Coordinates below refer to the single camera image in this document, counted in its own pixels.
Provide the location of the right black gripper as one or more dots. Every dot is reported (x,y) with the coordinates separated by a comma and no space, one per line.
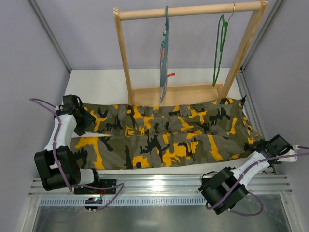
(256,145)

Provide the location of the patterned folded garment on hanger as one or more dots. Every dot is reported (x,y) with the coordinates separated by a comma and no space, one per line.
(164,89)

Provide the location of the camouflage yellow green trousers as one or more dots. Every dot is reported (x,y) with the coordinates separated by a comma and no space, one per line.
(126,137)

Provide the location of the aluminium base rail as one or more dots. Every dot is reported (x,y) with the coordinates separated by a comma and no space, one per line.
(188,184)

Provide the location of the blue plastic hanger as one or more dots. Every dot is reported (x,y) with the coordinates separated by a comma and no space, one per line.
(164,51)

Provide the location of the green wire hanger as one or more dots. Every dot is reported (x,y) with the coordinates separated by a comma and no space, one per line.
(220,43)

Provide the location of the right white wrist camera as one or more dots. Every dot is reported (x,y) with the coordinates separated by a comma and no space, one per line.
(292,151)

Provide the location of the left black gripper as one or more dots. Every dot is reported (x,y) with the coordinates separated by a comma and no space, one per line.
(85,120)

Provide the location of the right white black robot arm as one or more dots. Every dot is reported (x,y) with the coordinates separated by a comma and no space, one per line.
(228,186)

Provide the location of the slotted grey cable duct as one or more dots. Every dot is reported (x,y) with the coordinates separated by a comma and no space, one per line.
(123,201)

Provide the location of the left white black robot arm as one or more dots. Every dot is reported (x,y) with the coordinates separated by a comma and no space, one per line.
(56,164)

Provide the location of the wooden clothes rack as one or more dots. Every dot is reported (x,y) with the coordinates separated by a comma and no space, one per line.
(187,90)

